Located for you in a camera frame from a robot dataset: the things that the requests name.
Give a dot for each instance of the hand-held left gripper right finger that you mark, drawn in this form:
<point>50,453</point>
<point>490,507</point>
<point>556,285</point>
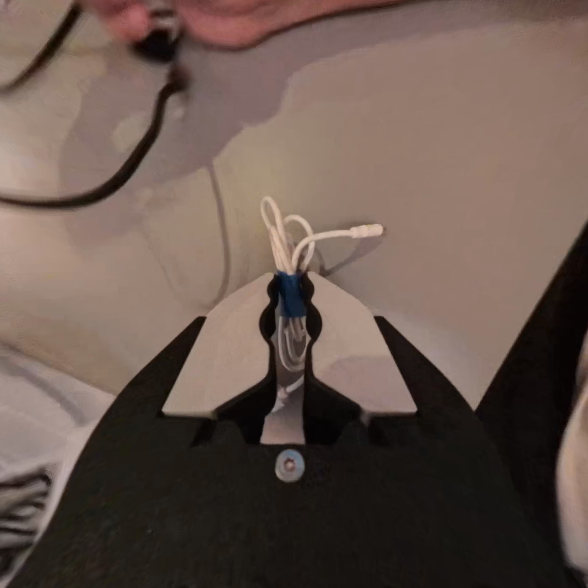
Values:
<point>358,363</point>

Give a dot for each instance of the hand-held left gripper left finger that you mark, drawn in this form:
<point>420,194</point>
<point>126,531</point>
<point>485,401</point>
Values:
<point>220,363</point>

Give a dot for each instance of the grey desk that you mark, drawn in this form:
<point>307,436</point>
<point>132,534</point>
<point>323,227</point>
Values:
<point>436,183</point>

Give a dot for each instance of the person's light trousers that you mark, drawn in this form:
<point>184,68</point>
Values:
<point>574,459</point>

